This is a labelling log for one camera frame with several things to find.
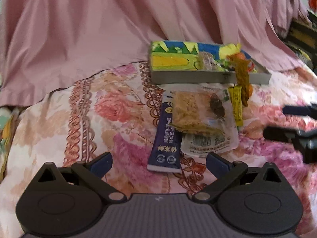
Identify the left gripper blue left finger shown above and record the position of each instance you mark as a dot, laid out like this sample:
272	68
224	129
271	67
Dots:
91	174

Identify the dark blue sachet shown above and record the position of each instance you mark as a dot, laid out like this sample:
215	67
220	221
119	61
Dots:
165	154

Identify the clear bag of noodle snack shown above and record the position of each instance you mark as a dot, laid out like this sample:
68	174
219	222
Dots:
205	118

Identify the small pink curtain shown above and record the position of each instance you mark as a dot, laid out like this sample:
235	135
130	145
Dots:
282	12

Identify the dark wooden desk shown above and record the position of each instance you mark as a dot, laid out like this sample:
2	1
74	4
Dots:
303	36

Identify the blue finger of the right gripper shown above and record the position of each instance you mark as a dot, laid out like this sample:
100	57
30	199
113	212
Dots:
308	110
274	133

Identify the large pink curtain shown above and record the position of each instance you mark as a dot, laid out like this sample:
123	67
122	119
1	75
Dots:
50	44

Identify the brown gold snack stick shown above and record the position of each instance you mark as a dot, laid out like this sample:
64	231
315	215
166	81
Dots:
242	77

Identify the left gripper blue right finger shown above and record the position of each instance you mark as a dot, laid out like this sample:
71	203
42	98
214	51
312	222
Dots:
227	174

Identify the grey tray with colourful lining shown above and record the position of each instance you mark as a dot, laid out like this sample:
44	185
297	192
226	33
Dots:
174	62

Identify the clear candy pack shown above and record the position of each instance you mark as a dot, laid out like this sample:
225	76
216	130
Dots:
207	61

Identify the small orange fruit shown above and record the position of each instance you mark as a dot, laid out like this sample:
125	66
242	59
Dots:
250	90

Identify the yellow snack bar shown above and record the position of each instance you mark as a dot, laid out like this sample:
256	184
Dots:
236	100

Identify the orange snack wrapper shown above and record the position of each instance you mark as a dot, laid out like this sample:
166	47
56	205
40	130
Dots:
242	56

